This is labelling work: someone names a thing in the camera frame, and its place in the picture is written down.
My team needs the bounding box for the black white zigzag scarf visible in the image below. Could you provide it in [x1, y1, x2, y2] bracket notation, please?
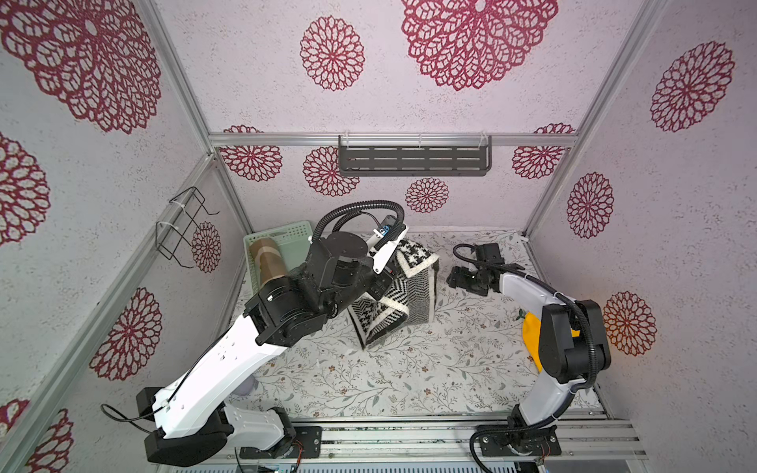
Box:
[348, 240, 439, 350]

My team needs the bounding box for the brown beige plaid scarf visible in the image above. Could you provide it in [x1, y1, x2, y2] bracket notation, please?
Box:
[246, 238, 288, 294]

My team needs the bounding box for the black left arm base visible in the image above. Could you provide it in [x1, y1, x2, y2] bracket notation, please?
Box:
[230, 407, 323, 459]

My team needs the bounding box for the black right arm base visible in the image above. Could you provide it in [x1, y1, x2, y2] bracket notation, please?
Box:
[476, 415, 562, 457]

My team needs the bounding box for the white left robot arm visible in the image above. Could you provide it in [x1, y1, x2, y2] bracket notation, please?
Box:
[137, 222, 407, 467]

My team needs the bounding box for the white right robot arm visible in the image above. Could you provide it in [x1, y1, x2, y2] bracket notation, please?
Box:
[447, 244, 611, 432]

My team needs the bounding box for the mint green plastic basket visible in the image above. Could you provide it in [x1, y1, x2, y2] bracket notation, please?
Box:
[244, 221, 313, 295]

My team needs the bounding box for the yellow fabric hat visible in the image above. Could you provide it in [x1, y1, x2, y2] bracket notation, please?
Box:
[522, 313, 582, 374]

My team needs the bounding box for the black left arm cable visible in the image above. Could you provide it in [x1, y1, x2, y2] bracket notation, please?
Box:
[99, 199, 407, 473]

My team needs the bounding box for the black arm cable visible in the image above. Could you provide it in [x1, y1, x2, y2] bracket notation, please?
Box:
[451, 243, 599, 473]
[99, 199, 407, 473]

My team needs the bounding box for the dark grey wall shelf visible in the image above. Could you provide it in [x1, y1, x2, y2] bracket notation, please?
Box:
[337, 136, 492, 177]

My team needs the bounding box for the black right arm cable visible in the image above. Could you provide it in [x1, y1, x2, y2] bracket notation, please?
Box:
[451, 243, 599, 473]

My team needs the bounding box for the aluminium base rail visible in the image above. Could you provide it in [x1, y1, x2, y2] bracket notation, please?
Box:
[150, 413, 649, 473]

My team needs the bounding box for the black wire wall rack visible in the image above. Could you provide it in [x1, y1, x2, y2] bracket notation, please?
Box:
[154, 186, 223, 274]

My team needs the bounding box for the aluminium corner frame post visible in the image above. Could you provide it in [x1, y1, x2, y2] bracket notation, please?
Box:
[522, 0, 669, 242]

